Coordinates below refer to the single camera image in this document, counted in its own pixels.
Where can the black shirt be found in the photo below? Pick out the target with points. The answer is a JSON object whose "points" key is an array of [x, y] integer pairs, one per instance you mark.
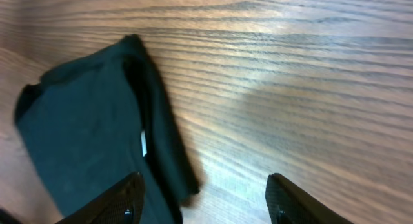
{"points": [[92, 121]]}

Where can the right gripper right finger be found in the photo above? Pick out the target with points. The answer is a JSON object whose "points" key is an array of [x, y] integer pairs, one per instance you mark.
{"points": [[289, 204]]}

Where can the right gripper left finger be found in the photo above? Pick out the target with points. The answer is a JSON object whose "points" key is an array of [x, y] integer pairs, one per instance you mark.
{"points": [[120, 204]]}

